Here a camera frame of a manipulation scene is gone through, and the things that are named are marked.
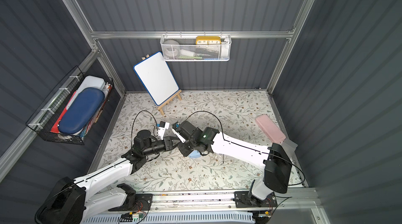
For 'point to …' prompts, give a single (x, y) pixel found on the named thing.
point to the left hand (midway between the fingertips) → (184, 143)
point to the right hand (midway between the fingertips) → (184, 143)
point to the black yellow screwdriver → (223, 158)
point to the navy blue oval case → (87, 102)
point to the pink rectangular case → (270, 128)
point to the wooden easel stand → (160, 108)
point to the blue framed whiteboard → (155, 75)
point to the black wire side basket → (46, 119)
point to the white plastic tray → (89, 81)
